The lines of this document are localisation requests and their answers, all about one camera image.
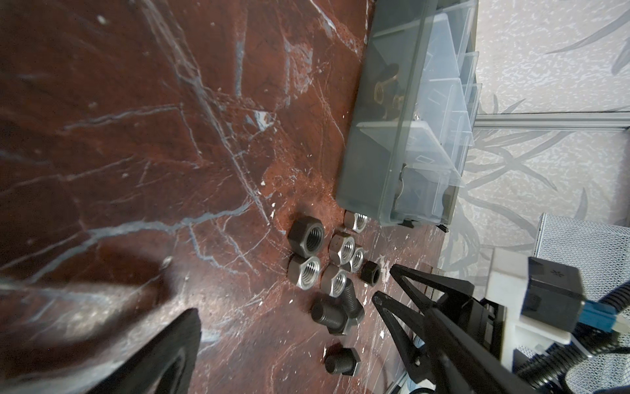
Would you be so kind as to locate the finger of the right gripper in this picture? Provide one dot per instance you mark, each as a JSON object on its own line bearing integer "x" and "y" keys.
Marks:
{"x": 455, "y": 292}
{"x": 402, "y": 323}

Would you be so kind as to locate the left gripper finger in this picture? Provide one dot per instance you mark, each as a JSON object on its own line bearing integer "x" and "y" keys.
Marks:
{"x": 166, "y": 363}

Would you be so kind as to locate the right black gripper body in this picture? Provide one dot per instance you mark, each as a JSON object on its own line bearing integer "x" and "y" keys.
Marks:
{"x": 460, "y": 364}

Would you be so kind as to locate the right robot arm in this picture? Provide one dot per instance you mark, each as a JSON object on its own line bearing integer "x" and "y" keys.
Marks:
{"x": 483, "y": 321}

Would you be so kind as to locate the lone black screw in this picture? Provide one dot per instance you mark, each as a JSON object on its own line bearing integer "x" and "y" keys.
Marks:
{"x": 345, "y": 362}

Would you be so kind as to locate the small black nut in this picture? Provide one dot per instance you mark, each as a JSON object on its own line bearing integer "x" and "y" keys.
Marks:
{"x": 370, "y": 273}

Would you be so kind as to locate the black bolt pair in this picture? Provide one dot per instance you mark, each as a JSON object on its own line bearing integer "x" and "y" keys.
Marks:
{"x": 339, "y": 318}

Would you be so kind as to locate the silver nut near box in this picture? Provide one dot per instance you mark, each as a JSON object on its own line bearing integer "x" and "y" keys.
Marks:
{"x": 355, "y": 222}

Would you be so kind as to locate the silver nut middle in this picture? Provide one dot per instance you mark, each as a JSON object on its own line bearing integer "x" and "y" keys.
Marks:
{"x": 341, "y": 248}

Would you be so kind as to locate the silver nut left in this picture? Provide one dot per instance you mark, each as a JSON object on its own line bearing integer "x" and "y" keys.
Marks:
{"x": 303, "y": 272}

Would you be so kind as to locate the grey compartment organizer box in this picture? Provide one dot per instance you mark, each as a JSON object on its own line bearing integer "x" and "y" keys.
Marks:
{"x": 412, "y": 125}

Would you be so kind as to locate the dark hex nut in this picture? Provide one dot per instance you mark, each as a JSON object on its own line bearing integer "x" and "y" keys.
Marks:
{"x": 306, "y": 236}

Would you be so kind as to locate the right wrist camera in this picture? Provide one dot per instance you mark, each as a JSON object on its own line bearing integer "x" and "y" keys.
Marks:
{"x": 544, "y": 303}

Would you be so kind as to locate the white wire mesh basket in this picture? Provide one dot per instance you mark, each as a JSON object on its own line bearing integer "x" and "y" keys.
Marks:
{"x": 601, "y": 253}

